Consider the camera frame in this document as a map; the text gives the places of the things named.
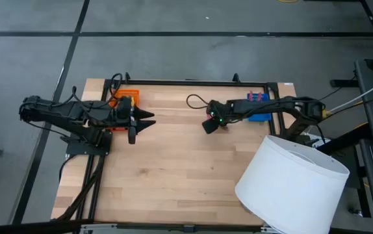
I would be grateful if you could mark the blue plastic basket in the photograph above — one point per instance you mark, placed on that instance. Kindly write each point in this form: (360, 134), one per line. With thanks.
(261, 117)

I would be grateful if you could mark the orange plastic basket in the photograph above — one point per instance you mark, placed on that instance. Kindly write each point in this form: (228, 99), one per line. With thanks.
(134, 93)

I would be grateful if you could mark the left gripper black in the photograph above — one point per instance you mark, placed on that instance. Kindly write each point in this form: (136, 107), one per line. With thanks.
(126, 110)

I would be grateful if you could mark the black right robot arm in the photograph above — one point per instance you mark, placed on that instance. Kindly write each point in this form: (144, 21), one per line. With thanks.
(271, 104)

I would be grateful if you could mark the white lampshade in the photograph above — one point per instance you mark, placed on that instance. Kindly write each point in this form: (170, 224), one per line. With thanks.
(287, 188)

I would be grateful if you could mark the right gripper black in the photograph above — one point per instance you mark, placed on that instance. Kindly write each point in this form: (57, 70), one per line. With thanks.
(220, 110)

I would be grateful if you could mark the black table frame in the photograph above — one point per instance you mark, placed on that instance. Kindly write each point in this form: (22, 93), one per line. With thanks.
(189, 82)

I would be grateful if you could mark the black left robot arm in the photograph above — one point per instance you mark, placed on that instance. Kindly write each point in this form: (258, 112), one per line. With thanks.
(76, 112)

